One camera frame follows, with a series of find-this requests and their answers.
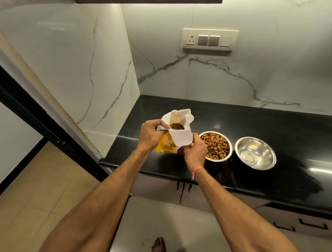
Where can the person's right hand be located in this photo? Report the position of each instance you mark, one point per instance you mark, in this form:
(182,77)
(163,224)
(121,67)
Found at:
(197,155)

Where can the person's left hand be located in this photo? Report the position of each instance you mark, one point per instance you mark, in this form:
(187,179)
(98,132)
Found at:
(151,136)

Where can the yellow dog food bag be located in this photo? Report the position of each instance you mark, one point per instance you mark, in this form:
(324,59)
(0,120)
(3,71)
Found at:
(181,139)

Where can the steel food bowl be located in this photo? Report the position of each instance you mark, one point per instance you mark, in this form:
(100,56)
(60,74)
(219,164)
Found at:
(228,155)

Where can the steel water bowl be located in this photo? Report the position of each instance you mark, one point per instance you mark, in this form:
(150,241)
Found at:
(255,153)

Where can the person's right forearm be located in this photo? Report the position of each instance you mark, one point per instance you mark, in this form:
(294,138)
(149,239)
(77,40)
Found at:
(233,218)

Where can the person's left forearm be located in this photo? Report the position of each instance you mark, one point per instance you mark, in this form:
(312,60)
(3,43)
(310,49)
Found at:
(98,207)

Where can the person's left foot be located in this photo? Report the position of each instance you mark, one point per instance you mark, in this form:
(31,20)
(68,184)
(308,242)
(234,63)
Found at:
(158,245)

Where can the brown base cabinet door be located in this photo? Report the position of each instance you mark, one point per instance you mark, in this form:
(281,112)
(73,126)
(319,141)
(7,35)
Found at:
(197,198)
(155,188)

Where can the brown drawer front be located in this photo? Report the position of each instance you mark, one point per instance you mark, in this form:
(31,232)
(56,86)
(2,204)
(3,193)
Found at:
(290,214)
(267,218)

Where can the black door frame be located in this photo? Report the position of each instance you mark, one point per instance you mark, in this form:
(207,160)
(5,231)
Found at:
(39,124)

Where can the white switch panel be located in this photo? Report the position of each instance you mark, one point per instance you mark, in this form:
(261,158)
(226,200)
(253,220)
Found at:
(228,32)

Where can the black wall skirting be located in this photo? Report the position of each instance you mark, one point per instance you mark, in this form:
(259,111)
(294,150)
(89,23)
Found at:
(23,166)

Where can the brown wall cabinet door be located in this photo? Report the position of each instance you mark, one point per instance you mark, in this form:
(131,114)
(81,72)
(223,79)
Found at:
(116,1)

